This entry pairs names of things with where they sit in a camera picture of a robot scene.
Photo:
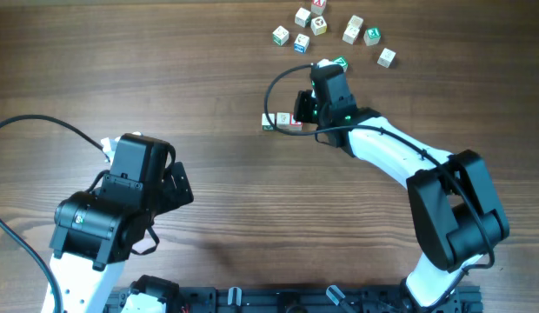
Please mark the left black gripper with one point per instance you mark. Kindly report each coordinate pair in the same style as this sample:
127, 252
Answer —
174, 189

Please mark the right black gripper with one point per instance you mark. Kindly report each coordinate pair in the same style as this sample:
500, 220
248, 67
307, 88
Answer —
303, 98

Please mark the red I letter block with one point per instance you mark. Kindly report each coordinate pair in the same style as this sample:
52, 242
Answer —
294, 125

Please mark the white Y letter block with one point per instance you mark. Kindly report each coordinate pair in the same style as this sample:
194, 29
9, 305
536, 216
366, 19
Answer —
283, 120

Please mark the green bottomed white block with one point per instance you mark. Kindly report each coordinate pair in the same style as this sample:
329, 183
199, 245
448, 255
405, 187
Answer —
268, 121

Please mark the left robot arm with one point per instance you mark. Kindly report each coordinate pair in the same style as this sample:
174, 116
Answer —
96, 229

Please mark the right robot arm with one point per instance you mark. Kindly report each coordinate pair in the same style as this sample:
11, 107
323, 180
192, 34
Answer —
456, 212

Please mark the green Z letter block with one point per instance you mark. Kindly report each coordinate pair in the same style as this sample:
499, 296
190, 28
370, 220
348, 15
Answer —
342, 62

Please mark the blue edged picture block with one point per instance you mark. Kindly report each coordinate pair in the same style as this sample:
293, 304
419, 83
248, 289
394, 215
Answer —
301, 43

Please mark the white block beside tan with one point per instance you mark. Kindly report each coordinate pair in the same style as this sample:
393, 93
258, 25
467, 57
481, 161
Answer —
350, 34

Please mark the plain white right block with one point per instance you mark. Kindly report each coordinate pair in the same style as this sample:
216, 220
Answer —
386, 58

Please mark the plain white block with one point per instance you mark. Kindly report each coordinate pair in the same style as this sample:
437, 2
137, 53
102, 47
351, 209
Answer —
302, 17
386, 58

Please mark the yellow edged picture block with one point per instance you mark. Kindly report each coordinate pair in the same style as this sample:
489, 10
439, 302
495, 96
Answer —
318, 25

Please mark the green J letter block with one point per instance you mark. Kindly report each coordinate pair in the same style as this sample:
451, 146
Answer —
372, 36

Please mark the green edged picture block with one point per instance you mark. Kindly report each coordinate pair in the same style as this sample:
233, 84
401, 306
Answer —
280, 36

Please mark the tan wooden block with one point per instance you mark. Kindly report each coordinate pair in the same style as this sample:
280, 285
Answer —
355, 21

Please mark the plain white top block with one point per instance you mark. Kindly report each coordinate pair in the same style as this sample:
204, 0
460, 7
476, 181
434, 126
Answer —
302, 17

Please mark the red X letter block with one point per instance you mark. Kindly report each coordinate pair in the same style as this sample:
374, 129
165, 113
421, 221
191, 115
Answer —
318, 6

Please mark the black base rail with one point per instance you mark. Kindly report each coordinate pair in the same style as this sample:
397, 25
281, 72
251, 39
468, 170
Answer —
377, 298

